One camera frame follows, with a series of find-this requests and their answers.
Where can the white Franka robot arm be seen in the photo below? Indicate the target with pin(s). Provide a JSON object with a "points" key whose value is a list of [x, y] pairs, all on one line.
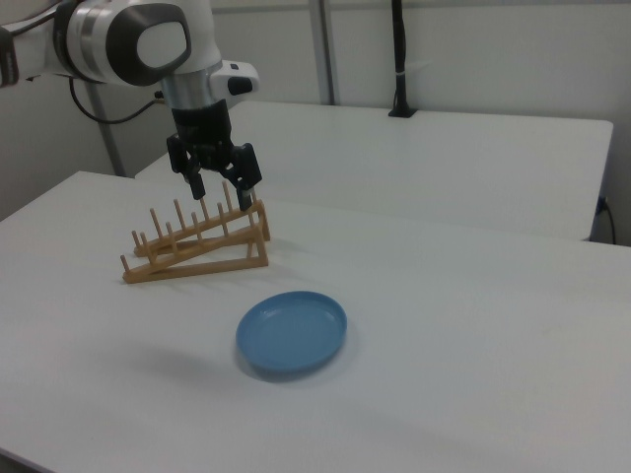
{"points": [[98, 39]]}

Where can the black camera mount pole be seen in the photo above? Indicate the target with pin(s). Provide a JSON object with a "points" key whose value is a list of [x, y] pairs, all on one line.
{"points": [[399, 49]]}

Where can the blue round plate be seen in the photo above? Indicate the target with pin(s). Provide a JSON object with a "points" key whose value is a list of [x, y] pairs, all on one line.
{"points": [[291, 335]]}

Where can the wooden plate rack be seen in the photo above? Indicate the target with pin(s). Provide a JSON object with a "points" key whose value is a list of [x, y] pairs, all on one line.
{"points": [[197, 269]]}

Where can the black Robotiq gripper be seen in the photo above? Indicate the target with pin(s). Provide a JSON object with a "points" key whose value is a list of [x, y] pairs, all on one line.
{"points": [[202, 128]]}

